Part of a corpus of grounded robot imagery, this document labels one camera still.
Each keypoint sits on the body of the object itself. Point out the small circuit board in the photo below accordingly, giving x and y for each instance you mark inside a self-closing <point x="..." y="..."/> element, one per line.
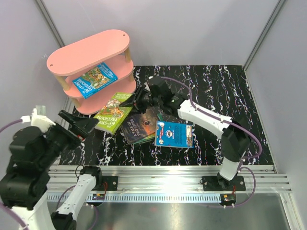
<point x="98" y="197"/>
<point x="228" y="198"/>

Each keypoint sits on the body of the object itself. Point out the dark Tale of Two Cities book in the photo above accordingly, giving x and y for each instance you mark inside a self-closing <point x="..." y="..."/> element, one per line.
<point x="137" y="126"/>

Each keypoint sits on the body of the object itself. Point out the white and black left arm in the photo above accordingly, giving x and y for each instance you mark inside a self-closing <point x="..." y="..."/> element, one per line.
<point x="23" y="189"/>

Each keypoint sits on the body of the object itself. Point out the blue back-cover book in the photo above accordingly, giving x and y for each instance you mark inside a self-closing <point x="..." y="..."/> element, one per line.
<point x="173" y="135"/>

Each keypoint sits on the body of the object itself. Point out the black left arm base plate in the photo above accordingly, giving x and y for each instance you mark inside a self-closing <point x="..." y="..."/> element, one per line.
<point x="110" y="182"/>

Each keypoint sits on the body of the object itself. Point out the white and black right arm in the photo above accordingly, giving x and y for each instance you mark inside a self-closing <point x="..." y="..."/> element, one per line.
<point x="233" y="137"/>

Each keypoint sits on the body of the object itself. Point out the right small circuit board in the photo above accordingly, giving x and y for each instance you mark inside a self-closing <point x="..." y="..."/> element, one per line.
<point x="228" y="198"/>

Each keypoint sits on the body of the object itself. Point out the pink three-tier shelf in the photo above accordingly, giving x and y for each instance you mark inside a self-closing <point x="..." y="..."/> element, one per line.
<point x="70" y="62"/>

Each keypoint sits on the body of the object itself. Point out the left small circuit board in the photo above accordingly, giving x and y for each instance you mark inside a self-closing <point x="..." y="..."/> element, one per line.
<point x="98" y="197"/>

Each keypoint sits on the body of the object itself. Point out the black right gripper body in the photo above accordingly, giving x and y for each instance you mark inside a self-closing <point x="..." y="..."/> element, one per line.
<point x="142" y="102"/>

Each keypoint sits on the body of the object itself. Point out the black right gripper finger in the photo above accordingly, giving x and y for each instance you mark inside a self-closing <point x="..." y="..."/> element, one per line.
<point x="132" y="101"/>
<point x="141" y="89"/>

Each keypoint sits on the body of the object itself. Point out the green bottom book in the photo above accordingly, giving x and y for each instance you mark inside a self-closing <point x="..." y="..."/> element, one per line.
<point x="150" y="137"/>

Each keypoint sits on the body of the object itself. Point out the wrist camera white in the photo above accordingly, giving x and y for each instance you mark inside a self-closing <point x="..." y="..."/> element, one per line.
<point x="38" y="119"/>
<point x="148" y="85"/>

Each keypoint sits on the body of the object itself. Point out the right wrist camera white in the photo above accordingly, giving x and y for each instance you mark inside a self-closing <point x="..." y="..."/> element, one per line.
<point x="148" y="85"/>

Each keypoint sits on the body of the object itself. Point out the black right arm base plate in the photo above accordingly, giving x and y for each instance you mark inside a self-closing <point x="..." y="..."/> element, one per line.
<point x="215" y="183"/>

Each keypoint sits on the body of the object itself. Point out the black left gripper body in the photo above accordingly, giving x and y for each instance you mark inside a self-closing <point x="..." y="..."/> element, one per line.
<point x="60" y="138"/>

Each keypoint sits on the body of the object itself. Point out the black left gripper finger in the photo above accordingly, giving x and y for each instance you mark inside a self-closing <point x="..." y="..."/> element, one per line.
<point x="71" y="119"/>
<point x="82" y="125"/>

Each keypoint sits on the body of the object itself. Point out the green 65-storey treehouse book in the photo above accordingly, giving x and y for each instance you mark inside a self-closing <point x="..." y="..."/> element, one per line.
<point x="112" y="115"/>

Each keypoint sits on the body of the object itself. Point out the blue 26-storey treehouse book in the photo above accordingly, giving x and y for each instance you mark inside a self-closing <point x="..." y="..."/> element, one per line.
<point x="95" y="80"/>

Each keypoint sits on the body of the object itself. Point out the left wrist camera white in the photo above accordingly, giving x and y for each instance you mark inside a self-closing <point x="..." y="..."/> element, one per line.
<point x="38" y="119"/>

